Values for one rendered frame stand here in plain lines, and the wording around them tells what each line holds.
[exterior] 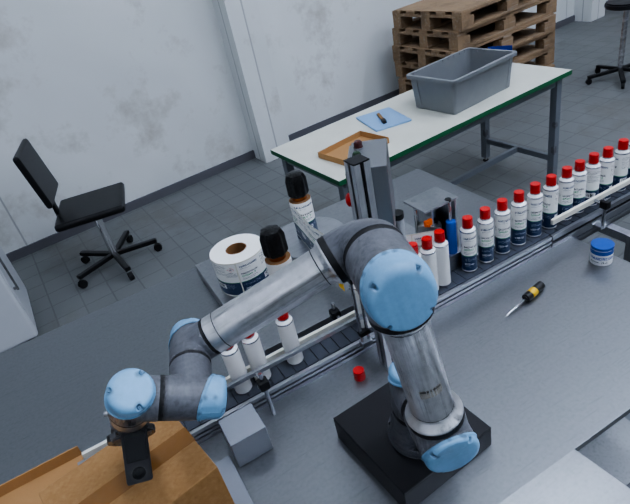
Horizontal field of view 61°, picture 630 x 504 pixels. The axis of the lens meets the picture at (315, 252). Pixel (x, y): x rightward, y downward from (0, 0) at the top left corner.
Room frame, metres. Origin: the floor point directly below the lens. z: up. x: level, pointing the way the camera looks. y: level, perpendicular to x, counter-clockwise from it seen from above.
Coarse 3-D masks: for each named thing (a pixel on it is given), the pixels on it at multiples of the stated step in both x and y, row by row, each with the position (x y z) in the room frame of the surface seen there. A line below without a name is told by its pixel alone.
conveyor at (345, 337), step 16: (528, 240) 1.54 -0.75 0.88; (496, 256) 1.49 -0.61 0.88; (464, 272) 1.44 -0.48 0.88; (480, 272) 1.42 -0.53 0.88; (448, 288) 1.38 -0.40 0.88; (336, 336) 1.27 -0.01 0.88; (352, 336) 1.26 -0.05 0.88; (304, 352) 1.24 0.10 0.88; (320, 352) 1.22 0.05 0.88; (272, 368) 1.20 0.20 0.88; (288, 368) 1.18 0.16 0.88; (304, 368) 1.17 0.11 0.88; (256, 384) 1.15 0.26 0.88; (272, 384) 1.13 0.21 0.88; (240, 400) 1.10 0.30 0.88
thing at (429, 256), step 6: (426, 240) 1.38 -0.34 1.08; (426, 246) 1.38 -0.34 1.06; (432, 246) 1.38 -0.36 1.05; (420, 252) 1.39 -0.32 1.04; (426, 252) 1.37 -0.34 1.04; (432, 252) 1.37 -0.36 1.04; (426, 258) 1.37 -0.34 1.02; (432, 258) 1.37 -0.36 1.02; (432, 264) 1.37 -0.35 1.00; (432, 270) 1.37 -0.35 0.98; (438, 282) 1.38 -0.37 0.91; (438, 288) 1.38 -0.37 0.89
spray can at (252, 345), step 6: (252, 336) 1.16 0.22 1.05; (258, 336) 1.17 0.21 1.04; (246, 342) 1.15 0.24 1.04; (252, 342) 1.15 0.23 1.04; (258, 342) 1.16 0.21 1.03; (246, 348) 1.15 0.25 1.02; (252, 348) 1.15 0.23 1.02; (258, 348) 1.15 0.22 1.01; (246, 354) 1.16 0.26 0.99; (252, 354) 1.15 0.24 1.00; (258, 354) 1.15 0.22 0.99; (264, 354) 1.17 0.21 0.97; (252, 360) 1.15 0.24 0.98; (258, 360) 1.15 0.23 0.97; (264, 360) 1.16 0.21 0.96; (252, 366) 1.15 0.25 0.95; (258, 366) 1.15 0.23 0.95; (264, 372) 1.15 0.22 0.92; (270, 372) 1.17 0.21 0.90; (270, 378) 1.16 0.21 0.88
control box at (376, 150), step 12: (372, 144) 1.28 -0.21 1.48; (384, 144) 1.26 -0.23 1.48; (348, 156) 1.26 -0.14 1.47; (372, 156) 1.21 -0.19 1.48; (384, 156) 1.19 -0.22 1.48; (372, 168) 1.15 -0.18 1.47; (384, 168) 1.14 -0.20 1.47; (384, 180) 1.15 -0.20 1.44; (384, 192) 1.15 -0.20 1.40; (384, 204) 1.15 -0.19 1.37; (384, 216) 1.15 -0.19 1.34
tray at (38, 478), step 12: (60, 456) 1.06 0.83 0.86; (72, 456) 1.07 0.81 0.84; (36, 468) 1.04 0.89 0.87; (48, 468) 1.05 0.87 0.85; (60, 468) 1.05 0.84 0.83; (72, 468) 1.04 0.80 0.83; (12, 480) 1.02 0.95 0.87; (24, 480) 1.02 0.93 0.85; (36, 480) 1.03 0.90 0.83; (48, 480) 1.02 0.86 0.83; (0, 492) 1.00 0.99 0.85; (12, 492) 1.00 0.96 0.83; (24, 492) 0.99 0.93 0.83; (36, 492) 0.99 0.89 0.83
